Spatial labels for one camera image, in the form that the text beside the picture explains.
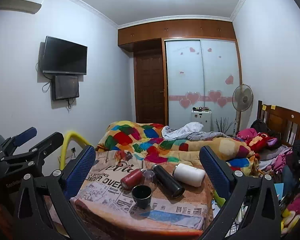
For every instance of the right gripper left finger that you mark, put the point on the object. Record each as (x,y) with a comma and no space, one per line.
(32,219)

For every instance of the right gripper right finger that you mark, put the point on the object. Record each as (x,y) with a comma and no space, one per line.
(251,208)

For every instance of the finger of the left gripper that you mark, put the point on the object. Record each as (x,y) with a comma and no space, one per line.
(32,161)
(25,136)

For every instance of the dark green cup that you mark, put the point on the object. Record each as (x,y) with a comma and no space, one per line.
(142,196)

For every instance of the clear plastic cup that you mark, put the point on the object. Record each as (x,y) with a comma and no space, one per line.
(149,179)

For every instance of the yellow plush toy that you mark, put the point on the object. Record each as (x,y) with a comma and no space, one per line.
(289,220)

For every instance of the light blue booklet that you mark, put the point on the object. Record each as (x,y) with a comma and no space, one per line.
(279,190)

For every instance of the green tube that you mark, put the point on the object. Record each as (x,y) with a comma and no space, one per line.
(218,200)

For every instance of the newspaper print tablecloth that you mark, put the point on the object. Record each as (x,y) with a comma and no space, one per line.
(126,196)

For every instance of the red plush toy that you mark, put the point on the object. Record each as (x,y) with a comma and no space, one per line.
(262,142)

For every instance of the white thermos bottle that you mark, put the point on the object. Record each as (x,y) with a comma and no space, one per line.
(189,175)

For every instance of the black bag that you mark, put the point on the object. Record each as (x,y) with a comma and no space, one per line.
(259,126)

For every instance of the wooden bed headboard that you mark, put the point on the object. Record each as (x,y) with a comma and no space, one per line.
(280,120)

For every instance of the dry twig bundle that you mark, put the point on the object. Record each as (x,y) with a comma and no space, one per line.
(223,124)

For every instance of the black thermos bottle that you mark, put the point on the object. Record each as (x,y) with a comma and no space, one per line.
(171,187)

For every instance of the red thermos bottle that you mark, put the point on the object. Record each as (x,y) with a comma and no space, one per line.
(132,179)

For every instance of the grey white crumpled sheet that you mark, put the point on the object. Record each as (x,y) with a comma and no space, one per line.
(193,131)

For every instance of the colourful patchwork quilt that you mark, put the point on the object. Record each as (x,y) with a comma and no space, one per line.
(145,142)

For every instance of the standing electric fan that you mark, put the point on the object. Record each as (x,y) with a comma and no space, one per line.
(242,99)

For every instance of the brown wooden door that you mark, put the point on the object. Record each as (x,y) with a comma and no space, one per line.
(149,87)

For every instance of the white sliding wardrobe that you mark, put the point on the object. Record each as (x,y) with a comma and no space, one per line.
(201,73)

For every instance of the wooden overhead cabinets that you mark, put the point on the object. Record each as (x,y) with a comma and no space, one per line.
(150,35)

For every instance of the small wall monitor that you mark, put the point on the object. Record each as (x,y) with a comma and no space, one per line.
(64,87)

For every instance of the large wall television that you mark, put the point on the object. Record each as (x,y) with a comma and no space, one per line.
(63,57)

